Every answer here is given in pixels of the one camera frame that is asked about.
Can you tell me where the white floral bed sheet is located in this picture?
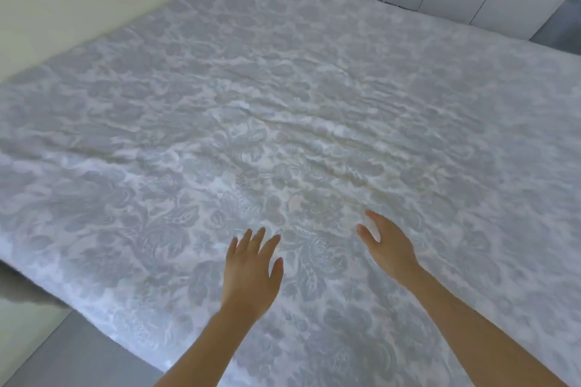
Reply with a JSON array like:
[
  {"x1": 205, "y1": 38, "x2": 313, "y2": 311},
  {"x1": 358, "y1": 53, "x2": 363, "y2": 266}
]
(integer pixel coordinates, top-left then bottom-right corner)
[{"x1": 0, "y1": 0, "x2": 581, "y2": 387}]

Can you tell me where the person's left hand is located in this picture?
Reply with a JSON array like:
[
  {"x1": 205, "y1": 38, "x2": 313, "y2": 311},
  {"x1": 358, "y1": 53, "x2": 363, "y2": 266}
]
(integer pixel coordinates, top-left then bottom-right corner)
[{"x1": 220, "y1": 227, "x2": 285, "y2": 323}]

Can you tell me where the cream headboard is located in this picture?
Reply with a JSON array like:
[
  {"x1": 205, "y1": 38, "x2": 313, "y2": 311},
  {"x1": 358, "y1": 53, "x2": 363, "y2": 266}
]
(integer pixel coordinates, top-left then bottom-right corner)
[{"x1": 0, "y1": 0, "x2": 268, "y2": 83}]

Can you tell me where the person's right hand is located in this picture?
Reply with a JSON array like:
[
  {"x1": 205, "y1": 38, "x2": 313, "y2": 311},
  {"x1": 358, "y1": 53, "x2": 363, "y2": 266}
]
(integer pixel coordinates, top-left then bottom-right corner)
[{"x1": 356, "y1": 209, "x2": 424, "y2": 288}]

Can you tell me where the person's right forearm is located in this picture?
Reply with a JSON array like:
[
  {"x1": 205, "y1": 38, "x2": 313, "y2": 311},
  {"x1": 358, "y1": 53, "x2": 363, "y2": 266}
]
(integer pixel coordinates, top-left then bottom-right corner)
[{"x1": 401, "y1": 266, "x2": 568, "y2": 387}]

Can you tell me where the person's left forearm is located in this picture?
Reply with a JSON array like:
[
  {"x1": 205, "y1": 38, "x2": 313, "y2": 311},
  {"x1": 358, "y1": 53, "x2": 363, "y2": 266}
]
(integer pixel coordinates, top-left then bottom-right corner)
[{"x1": 154, "y1": 307, "x2": 264, "y2": 387}]

